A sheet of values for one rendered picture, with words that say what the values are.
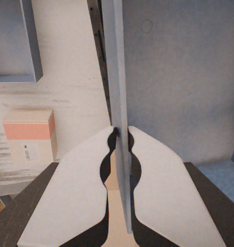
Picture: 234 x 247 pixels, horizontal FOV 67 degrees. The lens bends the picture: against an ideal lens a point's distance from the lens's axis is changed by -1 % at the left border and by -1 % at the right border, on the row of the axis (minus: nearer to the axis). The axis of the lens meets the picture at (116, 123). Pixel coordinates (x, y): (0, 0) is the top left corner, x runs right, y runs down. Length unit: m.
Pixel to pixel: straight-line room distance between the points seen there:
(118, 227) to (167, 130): 0.49
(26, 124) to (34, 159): 0.12
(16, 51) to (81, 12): 0.19
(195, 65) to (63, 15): 0.40
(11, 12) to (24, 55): 0.10
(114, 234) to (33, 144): 0.38
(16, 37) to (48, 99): 0.18
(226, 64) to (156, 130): 0.09
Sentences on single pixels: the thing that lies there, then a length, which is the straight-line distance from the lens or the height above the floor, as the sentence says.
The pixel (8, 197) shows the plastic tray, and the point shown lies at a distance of 0.87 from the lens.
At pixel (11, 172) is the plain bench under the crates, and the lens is 0.78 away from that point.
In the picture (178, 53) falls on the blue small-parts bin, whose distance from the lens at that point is 0.17.
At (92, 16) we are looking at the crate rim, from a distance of 0.29.
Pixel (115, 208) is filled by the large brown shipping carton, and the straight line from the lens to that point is 0.56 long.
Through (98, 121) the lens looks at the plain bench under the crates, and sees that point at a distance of 0.59.
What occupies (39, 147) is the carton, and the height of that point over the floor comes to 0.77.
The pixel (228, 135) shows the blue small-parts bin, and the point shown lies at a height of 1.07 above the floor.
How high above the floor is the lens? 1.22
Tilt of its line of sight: 60 degrees down
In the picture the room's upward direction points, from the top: 167 degrees clockwise
